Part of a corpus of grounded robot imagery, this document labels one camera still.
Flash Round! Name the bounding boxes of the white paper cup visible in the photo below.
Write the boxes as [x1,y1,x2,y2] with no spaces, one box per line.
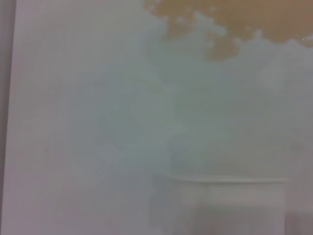
[151,172,291,235]

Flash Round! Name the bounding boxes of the brown water stain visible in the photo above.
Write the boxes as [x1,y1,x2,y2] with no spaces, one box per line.
[143,0,313,62]

